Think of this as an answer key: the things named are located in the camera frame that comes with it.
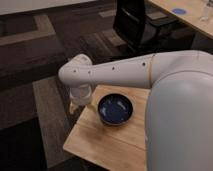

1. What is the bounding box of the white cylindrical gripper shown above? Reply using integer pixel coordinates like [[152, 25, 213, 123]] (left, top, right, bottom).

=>
[[69, 85, 92, 115]]

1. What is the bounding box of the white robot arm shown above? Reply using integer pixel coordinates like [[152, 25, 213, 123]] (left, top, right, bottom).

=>
[[58, 50, 213, 171]]

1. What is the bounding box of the dark blue ceramic bowl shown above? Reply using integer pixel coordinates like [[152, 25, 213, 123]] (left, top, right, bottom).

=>
[[97, 93, 133, 126]]

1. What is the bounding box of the light wooden side table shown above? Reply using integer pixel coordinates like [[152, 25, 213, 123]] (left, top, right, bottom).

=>
[[63, 86, 149, 171]]

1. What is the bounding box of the black office chair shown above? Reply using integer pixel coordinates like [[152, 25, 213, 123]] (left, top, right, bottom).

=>
[[112, 0, 188, 56]]

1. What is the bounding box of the blue round coaster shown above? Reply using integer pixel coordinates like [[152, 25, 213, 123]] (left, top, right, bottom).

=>
[[172, 8, 187, 15]]

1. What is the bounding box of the wooden desk in background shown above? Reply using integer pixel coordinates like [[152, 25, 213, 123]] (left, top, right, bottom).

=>
[[148, 0, 213, 39]]

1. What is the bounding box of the clear drinking glass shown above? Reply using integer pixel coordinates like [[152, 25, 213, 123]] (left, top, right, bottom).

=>
[[200, 2, 213, 22]]

